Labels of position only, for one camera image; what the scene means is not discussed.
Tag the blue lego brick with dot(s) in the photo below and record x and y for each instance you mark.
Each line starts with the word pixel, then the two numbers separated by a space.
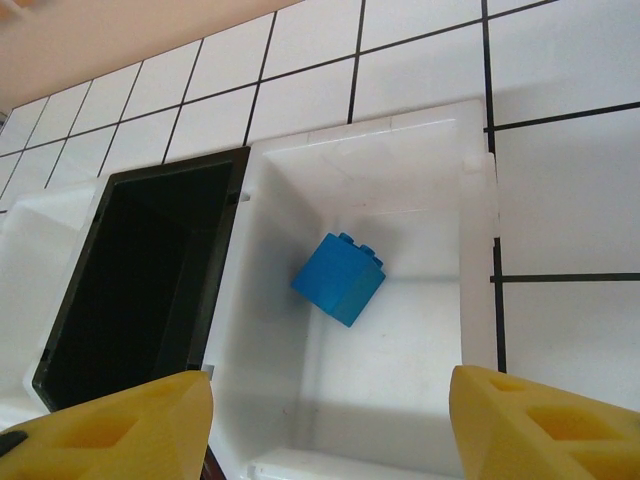
pixel 330 280

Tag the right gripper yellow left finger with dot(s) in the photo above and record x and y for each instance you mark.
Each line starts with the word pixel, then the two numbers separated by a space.
pixel 100 440

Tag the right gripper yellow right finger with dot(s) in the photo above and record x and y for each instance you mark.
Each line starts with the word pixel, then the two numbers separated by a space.
pixel 550 440

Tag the white plastic container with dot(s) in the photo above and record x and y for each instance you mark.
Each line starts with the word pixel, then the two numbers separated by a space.
pixel 40 250
pixel 400 175

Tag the black plastic container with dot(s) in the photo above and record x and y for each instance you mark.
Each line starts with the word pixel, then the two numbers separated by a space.
pixel 150 250

